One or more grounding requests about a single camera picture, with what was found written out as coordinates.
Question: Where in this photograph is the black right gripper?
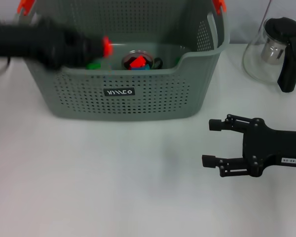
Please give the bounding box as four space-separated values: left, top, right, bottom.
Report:
201 114 296 179

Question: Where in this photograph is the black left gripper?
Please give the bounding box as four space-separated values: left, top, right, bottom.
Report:
0 16 105 72

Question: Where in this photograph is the green rectangular block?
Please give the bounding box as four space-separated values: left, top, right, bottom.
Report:
86 60 102 70

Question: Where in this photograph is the small red square block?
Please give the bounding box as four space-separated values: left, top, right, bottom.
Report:
101 36 114 59

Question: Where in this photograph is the bright red slope block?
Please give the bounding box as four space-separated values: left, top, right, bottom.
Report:
129 56 147 69

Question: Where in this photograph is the glass teacup black sleeve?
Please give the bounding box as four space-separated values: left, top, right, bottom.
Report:
121 49 163 72

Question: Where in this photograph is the grey perforated storage bin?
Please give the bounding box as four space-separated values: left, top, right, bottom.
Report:
13 0 230 122

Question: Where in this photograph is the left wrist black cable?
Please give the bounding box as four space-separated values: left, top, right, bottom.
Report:
0 58 12 79

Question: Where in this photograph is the glass pitcher black handle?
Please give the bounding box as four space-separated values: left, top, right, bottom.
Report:
241 16 296 94

